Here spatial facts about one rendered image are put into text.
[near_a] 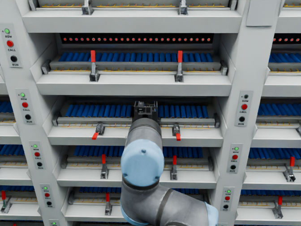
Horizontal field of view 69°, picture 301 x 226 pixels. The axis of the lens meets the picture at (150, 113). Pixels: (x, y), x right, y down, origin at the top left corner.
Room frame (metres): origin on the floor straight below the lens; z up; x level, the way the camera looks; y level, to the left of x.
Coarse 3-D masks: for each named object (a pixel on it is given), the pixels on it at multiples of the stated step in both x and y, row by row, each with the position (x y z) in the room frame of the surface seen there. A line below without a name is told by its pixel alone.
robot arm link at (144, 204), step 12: (132, 192) 0.38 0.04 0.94; (144, 192) 0.38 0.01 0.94; (156, 192) 0.39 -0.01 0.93; (120, 204) 0.40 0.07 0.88; (132, 204) 0.38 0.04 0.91; (144, 204) 0.37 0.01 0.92; (156, 204) 0.36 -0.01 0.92; (132, 216) 0.37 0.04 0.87; (144, 216) 0.36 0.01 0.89; (156, 216) 0.35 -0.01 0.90
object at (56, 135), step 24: (72, 96) 0.83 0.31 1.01; (96, 96) 0.83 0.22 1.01; (120, 96) 0.83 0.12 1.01; (144, 96) 0.82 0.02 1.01; (168, 96) 0.82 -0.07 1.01; (192, 96) 0.82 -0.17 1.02; (216, 96) 0.79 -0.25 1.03; (48, 120) 0.69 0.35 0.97; (216, 120) 0.69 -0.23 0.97; (72, 144) 0.67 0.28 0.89; (96, 144) 0.67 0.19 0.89; (120, 144) 0.67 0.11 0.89; (168, 144) 0.66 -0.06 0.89; (192, 144) 0.66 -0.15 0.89; (216, 144) 0.65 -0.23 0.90
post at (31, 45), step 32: (0, 0) 0.66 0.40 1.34; (0, 32) 0.66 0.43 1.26; (0, 64) 0.66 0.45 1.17; (32, 64) 0.67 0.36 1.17; (32, 96) 0.66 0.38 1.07; (64, 96) 0.85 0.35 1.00; (32, 128) 0.66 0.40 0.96; (32, 160) 0.66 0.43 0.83; (64, 192) 0.70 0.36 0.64; (64, 224) 0.66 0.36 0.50
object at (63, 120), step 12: (60, 120) 0.70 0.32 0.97; (72, 120) 0.70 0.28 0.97; (84, 120) 0.70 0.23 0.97; (96, 120) 0.70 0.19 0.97; (108, 120) 0.70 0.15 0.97; (120, 120) 0.70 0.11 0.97; (168, 120) 0.70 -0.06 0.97; (180, 120) 0.70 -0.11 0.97; (192, 120) 0.70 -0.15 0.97; (204, 120) 0.70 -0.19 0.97
